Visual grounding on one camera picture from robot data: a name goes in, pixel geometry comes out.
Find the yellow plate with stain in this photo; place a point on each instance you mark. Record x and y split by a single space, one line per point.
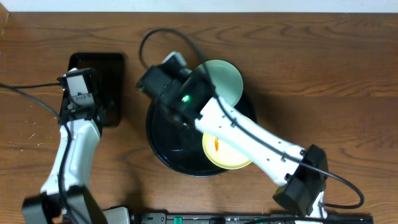
222 154

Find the round black tray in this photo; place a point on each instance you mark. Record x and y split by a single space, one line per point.
179 148

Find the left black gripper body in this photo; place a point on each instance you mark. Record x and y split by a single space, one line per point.
97 101

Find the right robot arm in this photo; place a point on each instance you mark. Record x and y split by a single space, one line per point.
296 172

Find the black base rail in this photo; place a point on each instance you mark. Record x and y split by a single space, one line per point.
164 218

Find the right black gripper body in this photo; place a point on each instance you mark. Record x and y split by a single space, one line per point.
149 83

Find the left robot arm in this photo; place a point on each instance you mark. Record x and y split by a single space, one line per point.
66 192

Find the light blue plate with stain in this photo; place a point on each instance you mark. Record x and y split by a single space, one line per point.
227 80

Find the black rectangular water basin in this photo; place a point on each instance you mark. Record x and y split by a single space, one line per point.
111 67

